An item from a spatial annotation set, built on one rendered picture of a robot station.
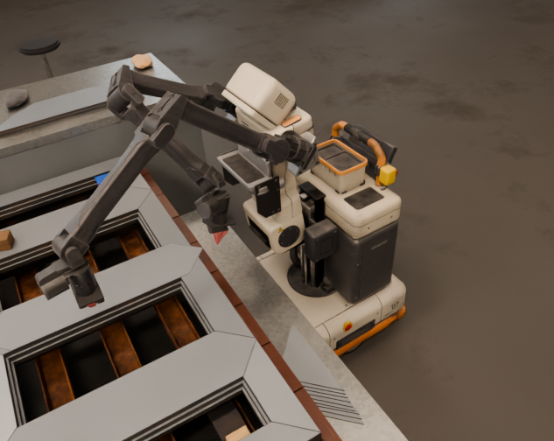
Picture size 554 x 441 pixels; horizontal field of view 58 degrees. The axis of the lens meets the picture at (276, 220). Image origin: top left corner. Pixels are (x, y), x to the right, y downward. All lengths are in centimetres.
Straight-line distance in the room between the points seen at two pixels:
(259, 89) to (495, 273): 186
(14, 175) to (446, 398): 210
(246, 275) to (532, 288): 166
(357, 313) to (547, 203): 174
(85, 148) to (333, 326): 135
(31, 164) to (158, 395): 128
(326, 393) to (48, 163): 152
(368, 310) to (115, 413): 130
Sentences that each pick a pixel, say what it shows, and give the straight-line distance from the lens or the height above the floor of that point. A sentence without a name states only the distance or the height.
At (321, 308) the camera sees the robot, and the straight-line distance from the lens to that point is 233.
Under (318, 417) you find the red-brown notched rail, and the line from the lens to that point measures 141.
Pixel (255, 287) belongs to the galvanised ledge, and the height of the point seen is 68.
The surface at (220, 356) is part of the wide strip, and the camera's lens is 148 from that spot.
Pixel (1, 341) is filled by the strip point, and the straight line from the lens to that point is 176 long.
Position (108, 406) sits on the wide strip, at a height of 87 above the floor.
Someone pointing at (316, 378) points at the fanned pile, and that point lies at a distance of 159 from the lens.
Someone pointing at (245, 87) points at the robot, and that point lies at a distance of 171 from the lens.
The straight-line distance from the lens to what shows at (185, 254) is 179.
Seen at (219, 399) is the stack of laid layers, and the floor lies 83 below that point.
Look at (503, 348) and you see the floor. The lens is 270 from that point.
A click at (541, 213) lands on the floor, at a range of 354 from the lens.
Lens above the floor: 206
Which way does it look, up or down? 40 degrees down
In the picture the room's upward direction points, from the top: 4 degrees counter-clockwise
